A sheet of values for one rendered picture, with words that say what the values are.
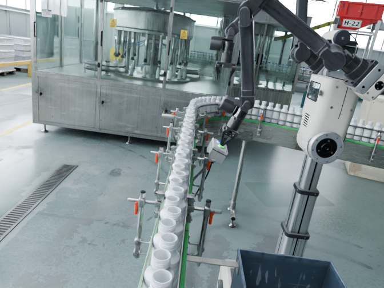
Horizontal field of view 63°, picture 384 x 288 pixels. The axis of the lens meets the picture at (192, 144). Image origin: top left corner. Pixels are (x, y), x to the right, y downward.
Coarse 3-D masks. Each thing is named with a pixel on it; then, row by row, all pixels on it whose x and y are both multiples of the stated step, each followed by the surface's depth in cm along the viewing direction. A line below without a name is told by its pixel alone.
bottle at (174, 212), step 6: (168, 210) 79; (174, 210) 80; (180, 210) 78; (168, 216) 77; (174, 216) 77; (180, 216) 78; (180, 222) 79; (180, 228) 78; (180, 234) 78; (180, 240) 79; (180, 246) 81
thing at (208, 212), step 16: (176, 112) 225; (176, 128) 183; (160, 160) 141; (192, 160) 141; (208, 160) 140; (144, 192) 97; (160, 192) 97; (192, 192) 148; (192, 208) 97; (208, 208) 97
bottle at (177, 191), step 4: (172, 188) 90; (176, 188) 91; (180, 188) 91; (172, 192) 89; (176, 192) 88; (180, 192) 88; (180, 196) 88; (180, 200) 89; (180, 204) 89; (184, 204) 90; (180, 208) 88; (184, 208) 90; (184, 212) 90; (184, 216) 92
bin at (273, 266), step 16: (192, 256) 99; (240, 256) 99; (256, 256) 103; (272, 256) 102; (288, 256) 102; (240, 272) 95; (256, 272) 105; (272, 272) 104; (288, 272) 104; (304, 272) 104; (320, 272) 104; (336, 272) 98
